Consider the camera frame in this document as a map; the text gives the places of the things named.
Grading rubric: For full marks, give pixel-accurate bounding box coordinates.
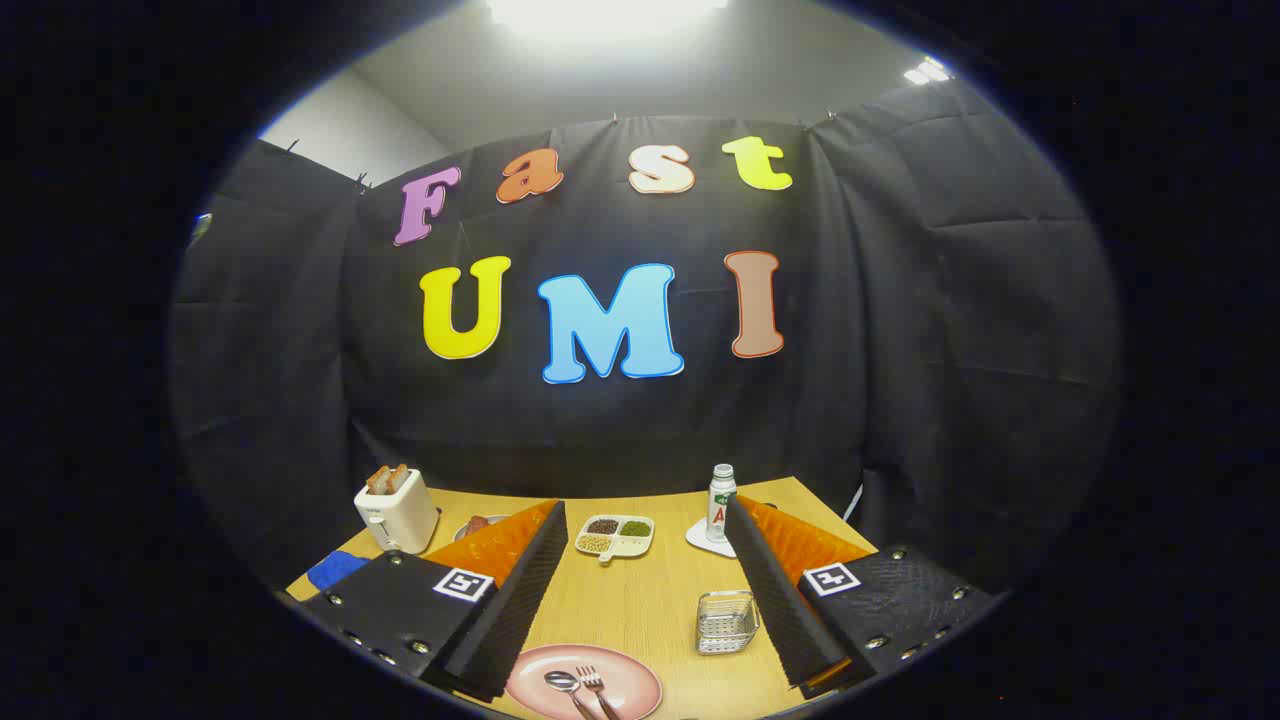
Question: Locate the white toaster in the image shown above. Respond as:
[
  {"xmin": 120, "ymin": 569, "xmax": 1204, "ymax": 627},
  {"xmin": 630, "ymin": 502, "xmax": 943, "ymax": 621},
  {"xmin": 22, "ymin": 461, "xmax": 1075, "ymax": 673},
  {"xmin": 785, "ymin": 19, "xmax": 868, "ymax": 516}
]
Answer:
[{"xmin": 353, "ymin": 468, "xmax": 441, "ymax": 556}]

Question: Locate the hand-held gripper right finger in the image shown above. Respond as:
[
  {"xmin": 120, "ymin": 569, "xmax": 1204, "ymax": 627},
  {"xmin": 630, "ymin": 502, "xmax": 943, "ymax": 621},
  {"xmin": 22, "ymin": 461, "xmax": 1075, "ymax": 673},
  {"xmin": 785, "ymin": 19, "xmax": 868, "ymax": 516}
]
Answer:
[{"xmin": 725, "ymin": 495, "xmax": 1004, "ymax": 701}]

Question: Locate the white drink bottle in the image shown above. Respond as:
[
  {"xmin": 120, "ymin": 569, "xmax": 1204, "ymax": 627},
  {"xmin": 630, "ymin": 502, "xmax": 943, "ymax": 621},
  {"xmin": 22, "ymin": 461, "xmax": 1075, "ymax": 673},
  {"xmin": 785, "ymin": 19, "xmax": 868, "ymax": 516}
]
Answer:
[{"xmin": 706, "ymin": 464, "xmax": 738, "ymax": 544}]

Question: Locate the metal wire basket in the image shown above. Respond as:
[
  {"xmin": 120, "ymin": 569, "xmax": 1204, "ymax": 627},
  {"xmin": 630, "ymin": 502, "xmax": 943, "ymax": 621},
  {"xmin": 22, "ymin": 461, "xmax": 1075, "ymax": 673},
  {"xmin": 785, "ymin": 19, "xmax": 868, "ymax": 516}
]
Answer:
[{"xmin": 696, "ymin": 590, "xmax": 761, "ymax": 656}]

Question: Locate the wooden handled metal spoon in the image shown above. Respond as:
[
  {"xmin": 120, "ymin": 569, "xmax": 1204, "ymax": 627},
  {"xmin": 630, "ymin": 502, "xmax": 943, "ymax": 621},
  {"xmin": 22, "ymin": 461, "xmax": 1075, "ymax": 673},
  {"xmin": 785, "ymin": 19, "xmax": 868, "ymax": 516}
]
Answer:
[{"xmin": 544, "ymin": 670, "xmax": 601, "ymax": 720}]

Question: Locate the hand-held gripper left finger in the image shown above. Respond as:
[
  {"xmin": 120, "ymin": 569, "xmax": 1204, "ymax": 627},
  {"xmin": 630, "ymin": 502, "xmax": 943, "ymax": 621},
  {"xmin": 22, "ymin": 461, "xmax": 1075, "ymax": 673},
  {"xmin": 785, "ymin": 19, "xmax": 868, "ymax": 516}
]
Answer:
[{"xmin": 298, "ymin": 498, "xmax": 571, "ymax": 703}]

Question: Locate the white square coaster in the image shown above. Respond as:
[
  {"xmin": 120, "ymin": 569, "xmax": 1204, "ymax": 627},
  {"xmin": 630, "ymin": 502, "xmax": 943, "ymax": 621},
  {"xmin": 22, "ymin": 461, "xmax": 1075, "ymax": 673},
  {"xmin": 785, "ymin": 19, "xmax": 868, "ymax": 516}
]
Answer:
[{"xmin": 685, "ymin": 517, "xmax": 741, "ymax": 559}]

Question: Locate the black backdrop cloth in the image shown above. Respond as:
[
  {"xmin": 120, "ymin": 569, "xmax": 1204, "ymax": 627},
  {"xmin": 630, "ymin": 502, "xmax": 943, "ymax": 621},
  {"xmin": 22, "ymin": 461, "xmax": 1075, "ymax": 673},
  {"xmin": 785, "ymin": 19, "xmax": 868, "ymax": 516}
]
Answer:
[{"xmin": 168, "ymin": 80, "xmax": 1126, "ymax": 601}]

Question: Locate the large ceiling light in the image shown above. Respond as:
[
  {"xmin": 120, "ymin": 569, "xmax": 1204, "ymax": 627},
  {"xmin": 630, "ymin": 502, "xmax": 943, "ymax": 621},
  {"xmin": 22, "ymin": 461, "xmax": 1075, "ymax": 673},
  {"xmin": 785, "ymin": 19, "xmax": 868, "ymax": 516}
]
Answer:
[{"xmin": 485, "ymin": 0, "xmax": 731, "ymax": 41}]

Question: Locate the blue cloth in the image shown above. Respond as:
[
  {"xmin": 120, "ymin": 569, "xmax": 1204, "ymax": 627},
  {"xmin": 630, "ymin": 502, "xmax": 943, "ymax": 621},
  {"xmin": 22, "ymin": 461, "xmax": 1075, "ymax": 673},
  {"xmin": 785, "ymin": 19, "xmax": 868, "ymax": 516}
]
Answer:
[{"xmin": 306, "ymin": 550, "xmax": 371, "ymax": 593}]

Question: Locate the pink plate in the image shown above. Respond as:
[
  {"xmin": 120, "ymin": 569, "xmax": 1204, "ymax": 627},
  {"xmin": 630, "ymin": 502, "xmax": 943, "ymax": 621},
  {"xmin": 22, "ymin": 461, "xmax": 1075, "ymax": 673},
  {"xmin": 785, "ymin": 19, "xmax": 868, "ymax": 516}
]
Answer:
[{"xmin": 505, "ymin": 644, "xmax": 664, "ymax": 720}]

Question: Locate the white divided dish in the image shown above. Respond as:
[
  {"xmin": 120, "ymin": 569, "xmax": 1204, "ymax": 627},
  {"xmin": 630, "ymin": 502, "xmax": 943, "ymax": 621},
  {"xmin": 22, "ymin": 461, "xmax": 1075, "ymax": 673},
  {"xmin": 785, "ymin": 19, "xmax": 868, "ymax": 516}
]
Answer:
[{"xmin": 575, "ymin": 514, "xmax": 656, "ymax": 566}]

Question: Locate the wooden handled metal fork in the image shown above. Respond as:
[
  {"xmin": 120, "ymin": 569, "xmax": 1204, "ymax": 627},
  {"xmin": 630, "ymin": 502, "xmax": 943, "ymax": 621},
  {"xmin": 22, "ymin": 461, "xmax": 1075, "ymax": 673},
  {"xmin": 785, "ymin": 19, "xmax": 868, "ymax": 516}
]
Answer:
[{"xmin": 576, "ymin": 666, "xmax": 623, "ymax": 720}]

